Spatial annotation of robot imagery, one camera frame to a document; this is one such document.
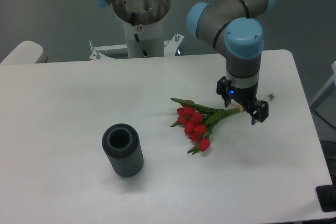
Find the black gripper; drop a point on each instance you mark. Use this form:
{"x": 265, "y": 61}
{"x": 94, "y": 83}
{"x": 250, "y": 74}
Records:
{"x": 258, "y": 109}

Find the red tulip bouquet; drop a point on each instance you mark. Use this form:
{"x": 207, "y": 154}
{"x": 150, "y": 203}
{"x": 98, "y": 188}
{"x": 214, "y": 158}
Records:
{"x": 199, "y": 121}

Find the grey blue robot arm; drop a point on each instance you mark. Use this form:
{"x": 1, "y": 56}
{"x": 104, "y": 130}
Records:
{"x": 230, "y": 27}

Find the black box at table edge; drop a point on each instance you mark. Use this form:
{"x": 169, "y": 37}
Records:
{"x": 326, "y": 197}

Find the dark grey ribbed vase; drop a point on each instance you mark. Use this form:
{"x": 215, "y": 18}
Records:
{"x": 121, "y": 145}

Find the beige chair armrest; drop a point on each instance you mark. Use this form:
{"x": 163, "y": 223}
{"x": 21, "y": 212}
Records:
{"x": 27, "y": 52}

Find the white furniture frame right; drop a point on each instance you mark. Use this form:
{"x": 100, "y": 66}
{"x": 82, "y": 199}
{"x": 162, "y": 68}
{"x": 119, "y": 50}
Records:
{"x": 324, "y": 91}

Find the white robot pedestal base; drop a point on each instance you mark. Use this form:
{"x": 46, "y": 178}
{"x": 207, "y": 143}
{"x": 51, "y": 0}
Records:
{"x": 143, "y": 29}

